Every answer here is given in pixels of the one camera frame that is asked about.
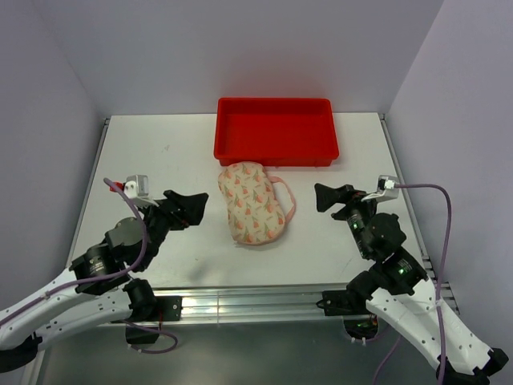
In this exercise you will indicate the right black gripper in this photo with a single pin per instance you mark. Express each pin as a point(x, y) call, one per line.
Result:
point(325, 196)

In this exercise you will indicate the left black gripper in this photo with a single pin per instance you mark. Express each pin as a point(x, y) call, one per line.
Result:
point(182, 210)

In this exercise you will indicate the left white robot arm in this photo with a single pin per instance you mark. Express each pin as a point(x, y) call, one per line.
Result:
point(97, 287)

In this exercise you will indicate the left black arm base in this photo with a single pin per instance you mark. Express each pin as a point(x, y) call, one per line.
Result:
point(139, 337)

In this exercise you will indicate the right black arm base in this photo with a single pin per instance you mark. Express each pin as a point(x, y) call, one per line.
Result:
point(359, 324)

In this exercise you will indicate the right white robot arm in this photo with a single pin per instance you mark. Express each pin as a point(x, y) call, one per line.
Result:
point(397, 289)

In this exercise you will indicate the red plastic tray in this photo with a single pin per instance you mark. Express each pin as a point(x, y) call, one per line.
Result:
point(278, 132)

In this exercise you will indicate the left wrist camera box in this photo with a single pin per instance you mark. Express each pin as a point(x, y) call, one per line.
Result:
point(136, 186)

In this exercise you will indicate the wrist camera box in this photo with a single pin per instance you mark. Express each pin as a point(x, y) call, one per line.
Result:
point(136, 186)
point(387, 190)

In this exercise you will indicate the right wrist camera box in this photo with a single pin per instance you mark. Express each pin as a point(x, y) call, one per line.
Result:
point(387, 190)

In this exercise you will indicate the aluminium frame rail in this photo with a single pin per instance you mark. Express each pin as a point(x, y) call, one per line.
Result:
point(249, 316)

